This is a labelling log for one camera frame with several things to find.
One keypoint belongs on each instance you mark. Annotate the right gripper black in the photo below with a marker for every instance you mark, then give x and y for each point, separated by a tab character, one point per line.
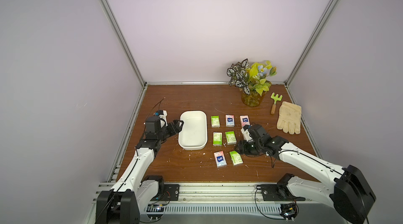
249	144

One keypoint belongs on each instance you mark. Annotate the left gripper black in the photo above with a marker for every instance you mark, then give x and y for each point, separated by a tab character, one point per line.
174	125

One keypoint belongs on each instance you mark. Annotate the white plastic storage box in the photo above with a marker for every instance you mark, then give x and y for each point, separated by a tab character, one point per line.
193	135

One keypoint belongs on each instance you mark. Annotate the pink pocket tissue pack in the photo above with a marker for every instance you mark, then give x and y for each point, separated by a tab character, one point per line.
244	120

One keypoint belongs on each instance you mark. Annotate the green edge tissue pack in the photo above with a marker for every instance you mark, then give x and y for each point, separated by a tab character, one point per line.
236	158

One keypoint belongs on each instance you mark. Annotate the white tissue pack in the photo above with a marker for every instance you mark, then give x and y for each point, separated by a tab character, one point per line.
231	137

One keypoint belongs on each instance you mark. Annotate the blue pocket tissue pack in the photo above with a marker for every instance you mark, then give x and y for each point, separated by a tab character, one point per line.
230	120

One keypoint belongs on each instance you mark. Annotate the green pocket tissue pack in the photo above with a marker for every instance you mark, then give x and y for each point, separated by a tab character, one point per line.
215	121

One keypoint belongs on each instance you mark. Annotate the blue tempo tissue pack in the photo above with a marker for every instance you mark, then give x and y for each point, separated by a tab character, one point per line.
220	159

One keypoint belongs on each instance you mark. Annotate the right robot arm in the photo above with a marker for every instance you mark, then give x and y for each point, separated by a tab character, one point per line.
345	189

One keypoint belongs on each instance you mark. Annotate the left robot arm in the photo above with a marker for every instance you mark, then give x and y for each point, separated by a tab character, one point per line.
130	195

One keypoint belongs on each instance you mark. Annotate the beige work glove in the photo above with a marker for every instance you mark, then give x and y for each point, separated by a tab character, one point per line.
289	120

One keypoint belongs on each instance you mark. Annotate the green toy garden rake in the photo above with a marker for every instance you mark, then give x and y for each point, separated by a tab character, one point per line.
276	98

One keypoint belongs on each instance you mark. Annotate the potted artificial plant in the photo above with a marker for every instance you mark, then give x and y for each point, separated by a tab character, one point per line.
251	80

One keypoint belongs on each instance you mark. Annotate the right circuit board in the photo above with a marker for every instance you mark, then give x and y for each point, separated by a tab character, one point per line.
289	211

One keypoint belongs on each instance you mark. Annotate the circuit board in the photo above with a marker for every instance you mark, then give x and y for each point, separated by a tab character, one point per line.
155	212
289	211

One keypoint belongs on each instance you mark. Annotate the left circuit board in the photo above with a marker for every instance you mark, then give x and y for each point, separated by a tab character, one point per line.
155	212

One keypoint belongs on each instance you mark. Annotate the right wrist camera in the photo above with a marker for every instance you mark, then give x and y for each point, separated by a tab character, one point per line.
245	133

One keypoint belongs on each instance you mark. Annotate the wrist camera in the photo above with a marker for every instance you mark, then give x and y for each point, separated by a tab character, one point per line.
162	114
245	133

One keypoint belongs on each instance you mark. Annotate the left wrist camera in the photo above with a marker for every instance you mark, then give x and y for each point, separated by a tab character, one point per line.
162	114

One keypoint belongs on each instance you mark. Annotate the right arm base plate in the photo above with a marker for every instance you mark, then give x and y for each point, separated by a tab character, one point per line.
275	193

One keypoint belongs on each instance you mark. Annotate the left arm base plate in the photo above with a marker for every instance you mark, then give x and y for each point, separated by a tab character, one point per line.
169	193

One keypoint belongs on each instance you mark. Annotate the aluminium front rail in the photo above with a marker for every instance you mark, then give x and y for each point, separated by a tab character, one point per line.
246	192

